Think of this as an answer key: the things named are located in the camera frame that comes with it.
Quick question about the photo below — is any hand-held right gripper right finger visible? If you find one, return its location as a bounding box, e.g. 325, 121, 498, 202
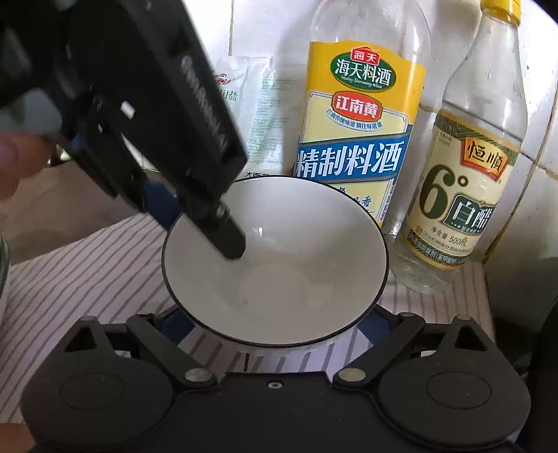
332, 308, 498, 385

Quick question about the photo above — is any striped cloth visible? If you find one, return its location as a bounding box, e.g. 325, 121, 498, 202
0, 213, 495, 424

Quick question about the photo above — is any yellow cap vinegar bottle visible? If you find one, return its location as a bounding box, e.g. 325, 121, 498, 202
391, 0, 529, 294

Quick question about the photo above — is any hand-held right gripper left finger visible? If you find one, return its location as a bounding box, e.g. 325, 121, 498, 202
63, 305, 219, 392

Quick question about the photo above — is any yellow label cooking wine bottle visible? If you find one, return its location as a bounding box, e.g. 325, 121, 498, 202
293, 0, 431, 238

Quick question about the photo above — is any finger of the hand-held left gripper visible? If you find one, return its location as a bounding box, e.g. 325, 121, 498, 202
178, 189, 248, 263
139, 170, 186, 233

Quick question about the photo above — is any small white black-rimmed bowl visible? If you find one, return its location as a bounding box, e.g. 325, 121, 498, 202
161, 175, 390, 348

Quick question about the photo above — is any white salt bag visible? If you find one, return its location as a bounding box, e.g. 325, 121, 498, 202
213, 56, 312, 177

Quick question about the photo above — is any person's left hand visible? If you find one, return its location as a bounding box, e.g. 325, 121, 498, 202
0, 130, 61, 203

